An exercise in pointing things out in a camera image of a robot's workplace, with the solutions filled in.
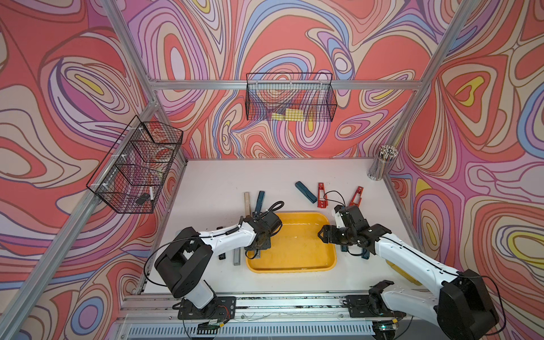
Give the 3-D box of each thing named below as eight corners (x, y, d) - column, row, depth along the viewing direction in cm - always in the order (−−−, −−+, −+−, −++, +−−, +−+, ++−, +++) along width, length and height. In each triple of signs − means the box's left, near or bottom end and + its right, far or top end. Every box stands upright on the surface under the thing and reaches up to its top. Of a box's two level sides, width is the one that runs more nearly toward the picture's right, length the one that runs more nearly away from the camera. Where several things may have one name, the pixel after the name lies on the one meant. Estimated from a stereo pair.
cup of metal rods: (368, 182, 114) (383, 154, 98) (365, 172, 118) (378, 144, 103) (382, 182, 114) (399, 154, 98) (378, 172, 118) (393, 144, 103)
